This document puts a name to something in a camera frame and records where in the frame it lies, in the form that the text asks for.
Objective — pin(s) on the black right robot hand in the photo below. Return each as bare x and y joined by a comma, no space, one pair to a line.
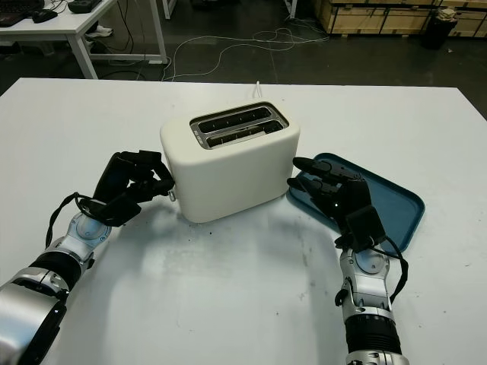
346,194

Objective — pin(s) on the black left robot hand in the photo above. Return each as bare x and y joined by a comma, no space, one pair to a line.
118,178

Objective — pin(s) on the blue plastic tray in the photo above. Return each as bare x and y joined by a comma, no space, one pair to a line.
399,213

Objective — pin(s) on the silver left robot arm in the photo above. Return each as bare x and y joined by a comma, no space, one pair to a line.
42,289

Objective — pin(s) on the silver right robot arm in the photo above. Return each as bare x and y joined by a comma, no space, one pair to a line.
369,289

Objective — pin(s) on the silver toaster dial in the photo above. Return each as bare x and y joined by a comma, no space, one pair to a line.
173,196

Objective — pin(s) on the white two-slot toaster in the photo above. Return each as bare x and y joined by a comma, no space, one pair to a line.
236,182

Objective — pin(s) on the white shoes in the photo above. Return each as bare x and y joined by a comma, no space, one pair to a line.
99,31

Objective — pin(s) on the white office desk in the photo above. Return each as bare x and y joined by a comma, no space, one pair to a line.
76,26

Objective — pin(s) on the black desktop device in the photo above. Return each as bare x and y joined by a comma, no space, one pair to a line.
83,5

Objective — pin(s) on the black computer mouse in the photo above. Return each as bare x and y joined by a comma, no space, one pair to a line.
43,16

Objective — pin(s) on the wooden crate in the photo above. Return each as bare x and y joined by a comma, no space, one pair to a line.
361,15

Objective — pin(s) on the black keyboard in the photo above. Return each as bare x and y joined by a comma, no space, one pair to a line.
15,13

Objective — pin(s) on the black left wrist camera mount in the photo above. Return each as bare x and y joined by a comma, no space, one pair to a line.
118,213

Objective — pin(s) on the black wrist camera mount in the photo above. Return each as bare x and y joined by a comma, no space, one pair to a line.
118,213
365,228

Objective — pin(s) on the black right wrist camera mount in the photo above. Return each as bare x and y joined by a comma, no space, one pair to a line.
365,228

